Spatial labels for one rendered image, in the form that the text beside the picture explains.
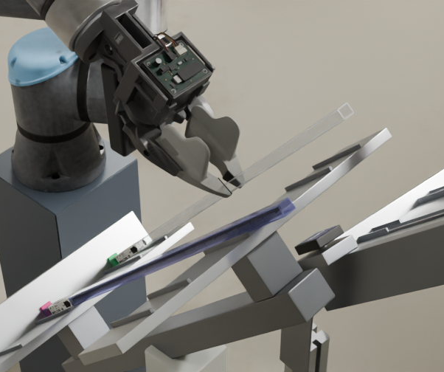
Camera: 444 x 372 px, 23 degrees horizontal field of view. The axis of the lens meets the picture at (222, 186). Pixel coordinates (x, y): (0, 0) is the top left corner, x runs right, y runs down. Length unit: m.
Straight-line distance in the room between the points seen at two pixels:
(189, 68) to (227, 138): 0.08
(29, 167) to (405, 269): 0.72
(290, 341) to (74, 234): 0.50
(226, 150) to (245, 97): 1.72
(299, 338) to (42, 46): 0.60
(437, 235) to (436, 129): 1.64
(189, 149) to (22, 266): 0.85
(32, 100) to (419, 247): 0.70
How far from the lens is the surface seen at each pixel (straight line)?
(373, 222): 1.38
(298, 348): 1.35
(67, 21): 1.08
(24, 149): 1.69
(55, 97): 1.60
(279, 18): 3.12
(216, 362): 1.09
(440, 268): 1.14
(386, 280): 1.21
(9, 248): 1.86
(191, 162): 1.06
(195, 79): 1.05
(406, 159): 2.64
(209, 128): 1.08
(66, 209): 1.68
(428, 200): 1.42
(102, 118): 1.61
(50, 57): 1.59
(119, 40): 1.06
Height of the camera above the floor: 1.67
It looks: 41 degrees down
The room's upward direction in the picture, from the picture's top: straight up
